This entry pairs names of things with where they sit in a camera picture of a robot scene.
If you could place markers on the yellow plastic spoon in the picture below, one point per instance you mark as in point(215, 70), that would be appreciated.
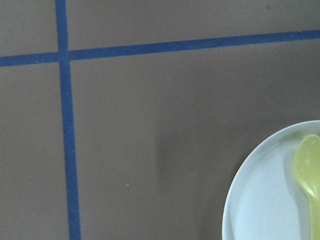
point(306, 168)

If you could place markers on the white round plate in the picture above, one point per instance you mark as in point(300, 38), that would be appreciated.
point(264, 201)

